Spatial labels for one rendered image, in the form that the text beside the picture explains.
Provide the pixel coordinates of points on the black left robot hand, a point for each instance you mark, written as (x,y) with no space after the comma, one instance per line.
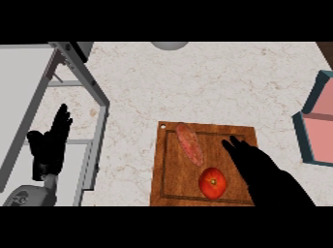
(54,145)

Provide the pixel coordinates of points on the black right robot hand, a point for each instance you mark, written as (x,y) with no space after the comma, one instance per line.
(264,174)

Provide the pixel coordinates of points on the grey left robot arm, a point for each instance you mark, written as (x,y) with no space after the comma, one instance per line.
(32,193)

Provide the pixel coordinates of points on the red tomato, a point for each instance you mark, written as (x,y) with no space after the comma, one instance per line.
(212,182)

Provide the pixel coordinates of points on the brown wooden cutting board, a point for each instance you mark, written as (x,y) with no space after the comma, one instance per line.
(203,164)

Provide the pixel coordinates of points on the teal box with pink inside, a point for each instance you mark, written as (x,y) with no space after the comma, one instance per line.
(326,122)

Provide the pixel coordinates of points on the pink sausage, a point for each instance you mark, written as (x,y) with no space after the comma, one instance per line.
(190,144)

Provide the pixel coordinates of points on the pale grey round object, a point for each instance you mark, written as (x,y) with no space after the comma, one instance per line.
(169,45)

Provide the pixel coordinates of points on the grey open cabinet frame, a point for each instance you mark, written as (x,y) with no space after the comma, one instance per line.
(40,119)

